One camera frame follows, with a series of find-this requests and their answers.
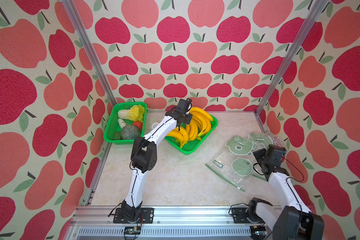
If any yellow banana bunch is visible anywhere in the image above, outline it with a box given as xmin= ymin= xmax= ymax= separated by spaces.
xmin=190 ymin=107 xmax=214 ymax=140
xmin=167 ymin=127 xmax=189 ymax=149

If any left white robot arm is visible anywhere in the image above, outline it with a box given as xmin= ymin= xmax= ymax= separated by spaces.
xmin=121 ymin=104 xmax=192 ymax=222

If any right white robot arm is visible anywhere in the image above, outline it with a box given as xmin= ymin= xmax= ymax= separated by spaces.
xmin=247 ymin=145 xmax=325 ymax=240

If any empty green plastic basket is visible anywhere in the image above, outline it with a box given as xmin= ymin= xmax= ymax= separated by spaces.
xmin=165 ymin=115 xmax=218 ymax=155

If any red tomato toy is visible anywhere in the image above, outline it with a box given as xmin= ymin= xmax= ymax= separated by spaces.
xmin=133 ymin=121 xmax=143 ymax=132

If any napa cabbage toy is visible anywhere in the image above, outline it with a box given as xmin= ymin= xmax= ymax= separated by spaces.
xmin=118 ymin=105 xmax=145 ymax=122

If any green netted melon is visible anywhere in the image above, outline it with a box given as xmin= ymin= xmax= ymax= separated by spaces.
xmin=121 ymin=125 xmax=141 ymax=140

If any green basket with vegetables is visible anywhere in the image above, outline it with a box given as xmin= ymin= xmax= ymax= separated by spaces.
xmin=103 ymin=101 xmax=148 ymax=146

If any white mushroom toy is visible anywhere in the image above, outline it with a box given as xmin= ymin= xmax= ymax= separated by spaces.
xmin=118 ymin=119 xmax=127 ymax=130

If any green pepper toy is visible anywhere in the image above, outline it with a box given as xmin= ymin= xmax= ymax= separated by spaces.
xmin=113 ymin=131 xmax=122 ymax=141

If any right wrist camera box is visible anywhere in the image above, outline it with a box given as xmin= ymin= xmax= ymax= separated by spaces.
xmin=263 ymin=145 xmax=287 ymax=167

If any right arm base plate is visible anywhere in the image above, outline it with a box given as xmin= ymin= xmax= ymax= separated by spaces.
xmin=228 ymin=205 xmax=259 ymax=224

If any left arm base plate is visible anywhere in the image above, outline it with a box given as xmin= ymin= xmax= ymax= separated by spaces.
xmin=113 ymin=208 xmax=155 ymax=224

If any right aluminium frame post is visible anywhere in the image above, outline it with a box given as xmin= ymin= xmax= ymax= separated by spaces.
xmin=255 ymin=0 xmax=329 ymax=118

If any aluminium frame post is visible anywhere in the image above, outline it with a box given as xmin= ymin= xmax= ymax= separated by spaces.
xmin=255 ymin=0 xmax=329 ymax=118
xmin=62 ymin=0 xmax=117 ymax=106

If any front aluminium rail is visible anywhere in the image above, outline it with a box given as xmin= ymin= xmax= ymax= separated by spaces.
xmin=66 ymin=205 xmax=322 ymax=240

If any left aluminium frame post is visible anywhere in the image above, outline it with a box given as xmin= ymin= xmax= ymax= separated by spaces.
xmin=62 ymin=0 xmax=117 ymax=106

